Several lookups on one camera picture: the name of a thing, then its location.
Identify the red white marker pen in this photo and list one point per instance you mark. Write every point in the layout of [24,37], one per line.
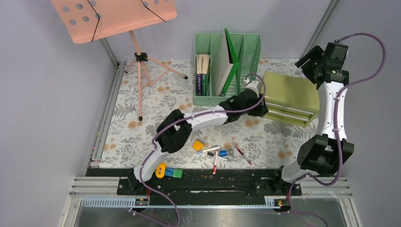
[215,162]

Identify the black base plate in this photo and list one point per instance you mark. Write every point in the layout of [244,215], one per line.
[199,187]

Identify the purple paperback book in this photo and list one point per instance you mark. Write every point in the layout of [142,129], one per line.
[198,75]

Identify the aluminium frame rail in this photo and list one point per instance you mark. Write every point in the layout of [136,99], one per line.
[103,185]

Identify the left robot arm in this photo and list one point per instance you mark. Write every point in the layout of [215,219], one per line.
[174,131]

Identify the treehouse paperback book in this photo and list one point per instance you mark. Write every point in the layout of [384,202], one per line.
[205,74]

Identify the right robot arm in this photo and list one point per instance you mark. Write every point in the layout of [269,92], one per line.
[329,149]

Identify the yellow grey eraser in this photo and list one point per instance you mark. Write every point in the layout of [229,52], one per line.
[198,145]

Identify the green file organizer rack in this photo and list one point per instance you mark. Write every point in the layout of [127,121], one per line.
[247,48]

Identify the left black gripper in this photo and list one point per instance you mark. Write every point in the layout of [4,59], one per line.
[260,110]

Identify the yellow blue green toy block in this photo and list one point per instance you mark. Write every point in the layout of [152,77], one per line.
[163,171]

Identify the olive green drawer box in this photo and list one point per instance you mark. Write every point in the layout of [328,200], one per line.
[290,100]

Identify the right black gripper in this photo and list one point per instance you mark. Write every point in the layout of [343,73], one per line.
[316,51]

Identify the pink music stand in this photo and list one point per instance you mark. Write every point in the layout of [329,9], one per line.
[89,20]

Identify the blue grey glue stick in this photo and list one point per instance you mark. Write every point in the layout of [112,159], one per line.
[226,153]

